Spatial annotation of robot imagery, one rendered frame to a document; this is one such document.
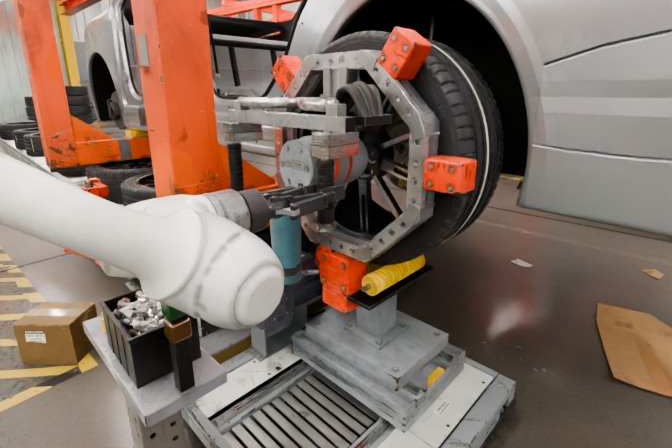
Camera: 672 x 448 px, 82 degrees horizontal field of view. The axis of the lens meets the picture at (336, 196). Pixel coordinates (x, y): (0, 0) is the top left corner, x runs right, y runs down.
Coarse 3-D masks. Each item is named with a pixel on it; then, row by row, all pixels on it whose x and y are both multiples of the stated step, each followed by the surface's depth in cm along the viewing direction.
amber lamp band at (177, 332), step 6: (168, 324) 72; (174, 324) 71; (180, 324) 72; (186, 324) 73; (168, 330) 72; (174, 330) 71; (180, 330) 72; (186, 330) 73; (168, 336) 72; (174, 336) 71; (180, 336) 72; (186, 336) 73; (174, 342) 72
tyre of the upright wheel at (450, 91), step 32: (384, 32) 96; (448, 64) 93; (448, 96) 87; (480, 96) 96; (448, 128) 88; (480, 128) 92; (480, 160) 92; (448, 224) 94; (384, 256) 109; (416, 256) 103
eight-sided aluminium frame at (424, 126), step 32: (320, 64) 101; (352, 64) 93; (288, 96) 113; (416, 96) 88; (288, 128) 122; (416, 128) 84; (416, 160) 88; (416, 192) 88; (416, 224) 90; (352, 256) 106
